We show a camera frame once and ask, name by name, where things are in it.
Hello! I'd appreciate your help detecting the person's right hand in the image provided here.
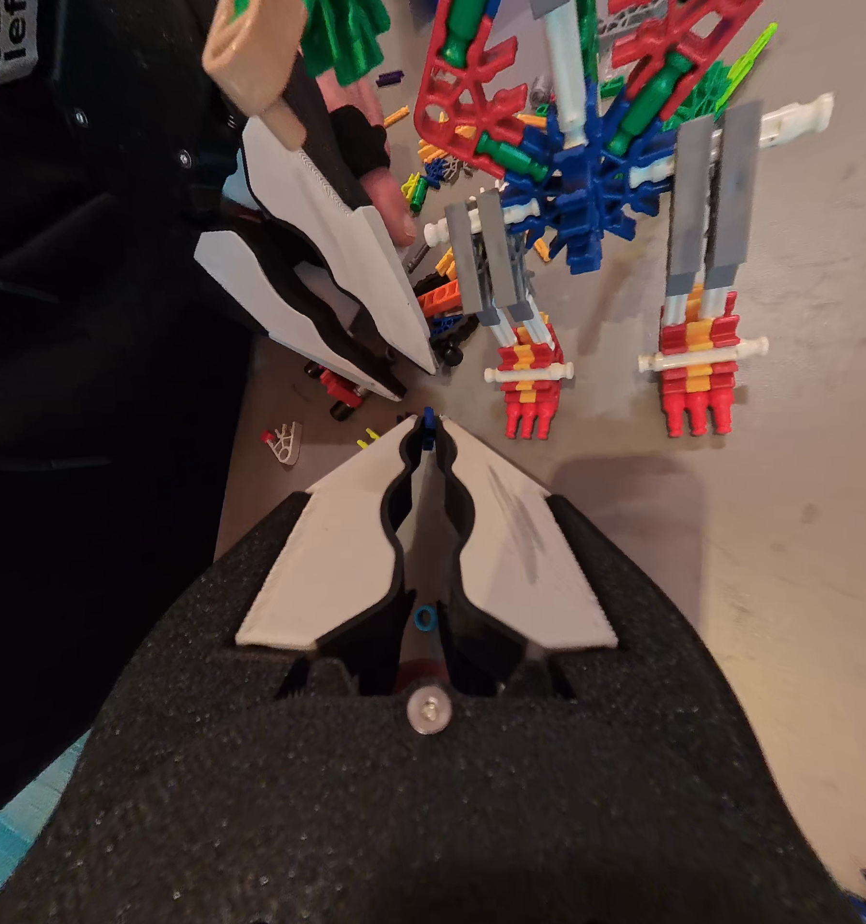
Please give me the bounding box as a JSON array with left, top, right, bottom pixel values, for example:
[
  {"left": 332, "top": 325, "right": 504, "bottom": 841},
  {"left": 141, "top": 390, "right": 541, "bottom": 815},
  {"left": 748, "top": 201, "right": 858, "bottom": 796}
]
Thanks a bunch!
[{"left": 395, "top": 658, "right": 450, "bottom": 695}]

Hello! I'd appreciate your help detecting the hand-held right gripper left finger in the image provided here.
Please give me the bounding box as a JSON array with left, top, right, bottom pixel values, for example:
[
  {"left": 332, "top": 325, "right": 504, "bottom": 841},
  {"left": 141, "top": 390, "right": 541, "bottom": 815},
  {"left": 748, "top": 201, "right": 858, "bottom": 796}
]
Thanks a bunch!
[{"left": 235, "top": 416, "right": 427, "bottom": 697}]

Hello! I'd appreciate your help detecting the orange ladder connector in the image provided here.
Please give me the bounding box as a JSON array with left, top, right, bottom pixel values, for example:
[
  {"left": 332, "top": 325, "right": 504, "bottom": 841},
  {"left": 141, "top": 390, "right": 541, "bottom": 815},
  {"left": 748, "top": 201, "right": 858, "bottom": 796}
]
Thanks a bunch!
[{"left": 414, "top": 278, "right": 463, "bottom": 313}]

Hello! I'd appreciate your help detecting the red toy piece assembly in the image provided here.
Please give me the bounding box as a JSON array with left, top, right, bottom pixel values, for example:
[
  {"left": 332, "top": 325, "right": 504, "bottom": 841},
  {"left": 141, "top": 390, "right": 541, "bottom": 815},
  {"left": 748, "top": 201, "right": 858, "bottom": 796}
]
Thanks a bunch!
[{"left": 303, "top": 359, "right": 377, "bottom": 423}]

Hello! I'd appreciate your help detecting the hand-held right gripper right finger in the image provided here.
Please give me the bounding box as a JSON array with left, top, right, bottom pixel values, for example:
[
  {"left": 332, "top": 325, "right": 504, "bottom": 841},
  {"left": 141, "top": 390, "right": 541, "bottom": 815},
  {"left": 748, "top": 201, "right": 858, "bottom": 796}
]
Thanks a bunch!
[{"left": 433, "top": 415, "right": 619, "bottom": 697}]

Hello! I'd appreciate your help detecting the dark grey connector piece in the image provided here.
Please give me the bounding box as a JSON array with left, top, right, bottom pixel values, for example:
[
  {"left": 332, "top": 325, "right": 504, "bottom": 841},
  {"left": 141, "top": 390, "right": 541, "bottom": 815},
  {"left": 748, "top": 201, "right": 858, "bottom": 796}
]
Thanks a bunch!
[{"left": 597, "top": 6, "right": 654, "bottom": 40}]

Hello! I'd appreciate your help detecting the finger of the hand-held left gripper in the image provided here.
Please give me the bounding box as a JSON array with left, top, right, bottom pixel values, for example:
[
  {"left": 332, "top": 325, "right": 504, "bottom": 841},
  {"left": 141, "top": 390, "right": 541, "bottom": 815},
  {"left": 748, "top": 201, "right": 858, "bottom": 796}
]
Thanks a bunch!
[
  {"left": 193, "top": 230, "right": 408, "bottom": 403},
  {"left": 240, "top": 115, "right": 439, "bottom": 376}
]

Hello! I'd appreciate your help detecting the white and red connector piece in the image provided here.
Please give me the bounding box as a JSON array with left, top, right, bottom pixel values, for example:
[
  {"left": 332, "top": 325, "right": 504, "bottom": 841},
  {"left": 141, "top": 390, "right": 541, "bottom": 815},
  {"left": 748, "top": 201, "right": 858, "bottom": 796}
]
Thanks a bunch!
[{"left": 261, "top": 421, "right": 304, "bottom": 466}]

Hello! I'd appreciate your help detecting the colourful construction toy model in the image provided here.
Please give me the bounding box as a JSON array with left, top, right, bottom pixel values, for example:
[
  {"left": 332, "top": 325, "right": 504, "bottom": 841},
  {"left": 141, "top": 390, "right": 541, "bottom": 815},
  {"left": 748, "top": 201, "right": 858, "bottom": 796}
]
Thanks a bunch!
[{"left": 202, "top": 0, "right": 836, "bottom": 441}]

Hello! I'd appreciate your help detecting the person's left hand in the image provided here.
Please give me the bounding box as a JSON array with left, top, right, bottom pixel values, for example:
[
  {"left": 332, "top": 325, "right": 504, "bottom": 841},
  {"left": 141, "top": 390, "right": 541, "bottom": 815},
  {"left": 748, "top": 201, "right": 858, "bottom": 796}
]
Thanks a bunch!
[{"left": 316, "top": 71, "right": 421, "bottom": 250}]

